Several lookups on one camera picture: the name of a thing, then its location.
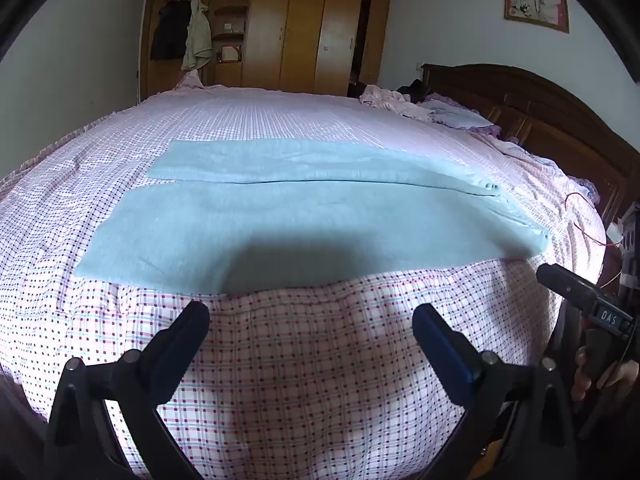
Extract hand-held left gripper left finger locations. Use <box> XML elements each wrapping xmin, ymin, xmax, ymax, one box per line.
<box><xmin>45</xmin><ymin>301</ymin><xmax>211</xmax><ymax>480</ymax></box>

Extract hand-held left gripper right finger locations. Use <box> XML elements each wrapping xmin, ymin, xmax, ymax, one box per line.
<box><xmin>412</xmin><ymin>303</ymin><xmax>579</xmax><ymax>480</ymax></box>

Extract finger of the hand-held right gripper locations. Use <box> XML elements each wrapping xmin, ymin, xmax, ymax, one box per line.
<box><xmin>536</xmin><ymin>263</ymin><xmax>599</xmax><ymax>312</ymax></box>

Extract light blue pants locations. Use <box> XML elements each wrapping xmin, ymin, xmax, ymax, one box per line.
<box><xmin>75</xmin><ymin>138</ymin><xmax>551</xmax><ymax>295</ymax></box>

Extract person's right hand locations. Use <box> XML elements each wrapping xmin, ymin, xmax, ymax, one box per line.
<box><xmin>571</xmin><ymin>346</ymin><xmax>640</xmax><ymax>403</ymax></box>

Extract cluttered nightstand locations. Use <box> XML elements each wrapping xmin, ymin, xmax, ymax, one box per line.
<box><xmin>606</xmin><ymin>207</ymin><xmax>640</xmax><ymax>286</ymax></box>

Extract bed with checked pink sheet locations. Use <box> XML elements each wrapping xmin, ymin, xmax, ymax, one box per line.
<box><xmin>0</xmin><ymin>77</ymin><xmax>621</xmax><ymax>480</ymax></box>

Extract dark wooden headboard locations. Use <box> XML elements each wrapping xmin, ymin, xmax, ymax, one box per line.
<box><xmin>421</xmin><ymin>63</ymin><xmax>640</xmax><ymax>226</ymax></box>

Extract purple frilled pillow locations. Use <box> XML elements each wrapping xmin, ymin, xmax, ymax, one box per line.
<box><xmin>419</xmin><ymin>92</ymin><xmax>502</xmax><ymax>137</ymax></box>

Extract dark clothing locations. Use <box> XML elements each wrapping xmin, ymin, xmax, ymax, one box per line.
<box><xmin>397</xmin><ymin>79</ymin><xmax>436</xmax><ymax>103</ymax></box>

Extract crumpled pink clothes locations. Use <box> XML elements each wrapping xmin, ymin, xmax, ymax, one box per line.
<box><xmin>360</xmin><ymin>85</ymin><xmax>437</xmax><ymax>122</ymax></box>

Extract hanging pale green jacket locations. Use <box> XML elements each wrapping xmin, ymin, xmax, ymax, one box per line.
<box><xmin>181</xmin><ymin>0</ymin><xmax>214</xmax><ymax>72</ymax></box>

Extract hanging dark jacket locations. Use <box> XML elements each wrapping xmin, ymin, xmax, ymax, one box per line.
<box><xmin>150</xmin><ymin>0</ymin><xmax>193</xmax><ymax>61</ymax></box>

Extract wooden wardrobe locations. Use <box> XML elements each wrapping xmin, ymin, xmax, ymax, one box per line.
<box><xmin>131</xmin><ymin>0</ymin><xmax>396</xmax><ymax>103</ymax></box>

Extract red cable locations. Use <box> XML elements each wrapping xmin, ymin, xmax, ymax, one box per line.
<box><xmin>562</xmin><ymin>192</ymin><xmax>621</xmax><ymax>249</ymax></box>

